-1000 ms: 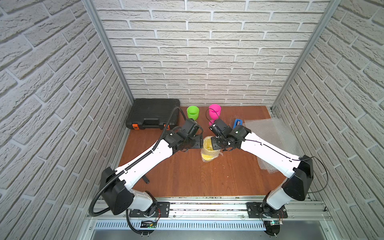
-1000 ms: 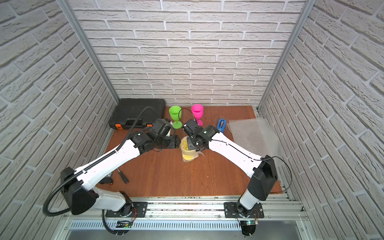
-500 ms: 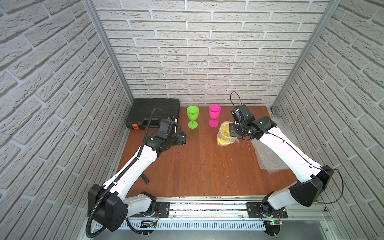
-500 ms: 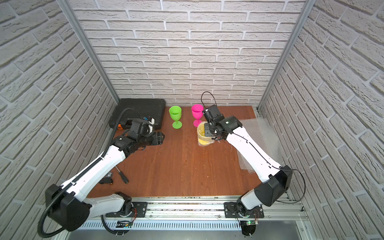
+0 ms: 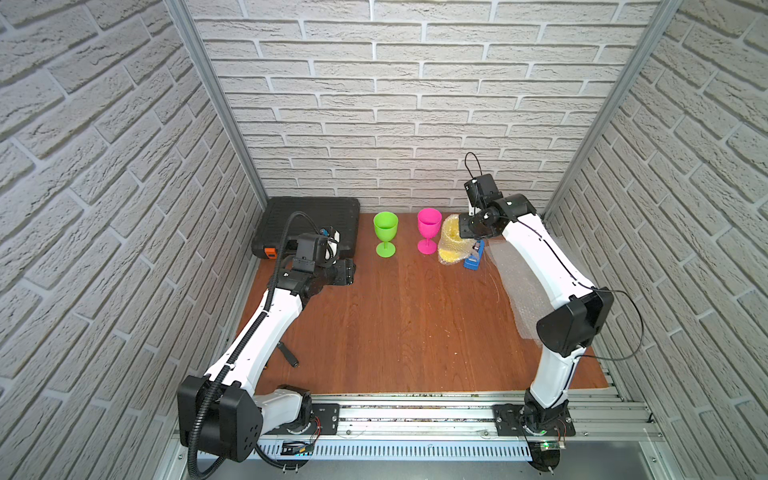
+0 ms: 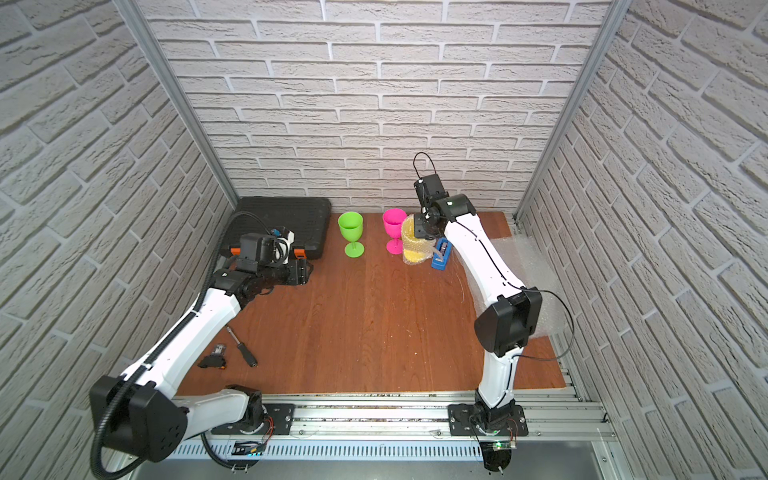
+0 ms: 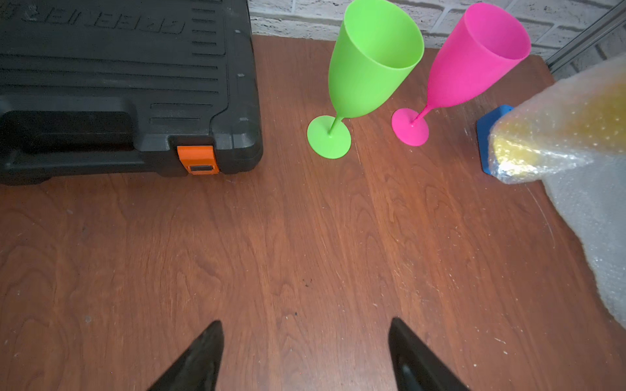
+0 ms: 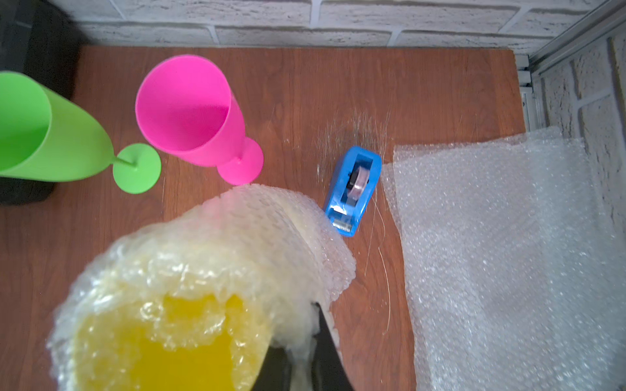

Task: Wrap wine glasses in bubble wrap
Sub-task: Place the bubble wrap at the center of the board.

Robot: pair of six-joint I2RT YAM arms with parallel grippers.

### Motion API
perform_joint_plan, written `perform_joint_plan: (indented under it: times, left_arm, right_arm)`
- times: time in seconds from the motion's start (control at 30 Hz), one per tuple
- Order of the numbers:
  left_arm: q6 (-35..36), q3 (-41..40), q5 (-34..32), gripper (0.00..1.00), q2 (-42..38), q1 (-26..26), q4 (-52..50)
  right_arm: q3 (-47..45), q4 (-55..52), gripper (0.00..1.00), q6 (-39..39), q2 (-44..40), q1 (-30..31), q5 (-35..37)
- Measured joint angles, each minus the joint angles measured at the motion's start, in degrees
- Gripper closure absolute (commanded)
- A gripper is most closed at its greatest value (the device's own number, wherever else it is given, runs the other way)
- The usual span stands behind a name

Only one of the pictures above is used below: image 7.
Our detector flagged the black plastic tool case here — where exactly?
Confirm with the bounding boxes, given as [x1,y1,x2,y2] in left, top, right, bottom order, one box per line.
[1,1,263,185]

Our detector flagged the blue tape dispenser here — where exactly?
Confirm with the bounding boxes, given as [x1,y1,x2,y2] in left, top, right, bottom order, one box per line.
[477,105,514,175]

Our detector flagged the pink plastic wine glass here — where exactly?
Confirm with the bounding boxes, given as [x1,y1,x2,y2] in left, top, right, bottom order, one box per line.
[391,3,531,147]

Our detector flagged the bubble wrap sheet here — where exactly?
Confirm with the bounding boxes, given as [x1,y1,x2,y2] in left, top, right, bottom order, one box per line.
[543,156,625,326]
[487,53,626,186]

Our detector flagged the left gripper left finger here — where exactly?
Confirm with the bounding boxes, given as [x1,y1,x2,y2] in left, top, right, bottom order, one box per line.
[148,320,224,391]

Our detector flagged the yellow plastic wine glass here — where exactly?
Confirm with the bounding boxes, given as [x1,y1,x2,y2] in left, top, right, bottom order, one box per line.
[491,82,626,179]

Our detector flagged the green plastic wine glass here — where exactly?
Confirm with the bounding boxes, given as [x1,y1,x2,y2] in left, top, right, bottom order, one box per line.
[306,0,425,159]

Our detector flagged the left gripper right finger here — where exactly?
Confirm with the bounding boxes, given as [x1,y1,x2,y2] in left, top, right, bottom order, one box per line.
[388,317,469,391]

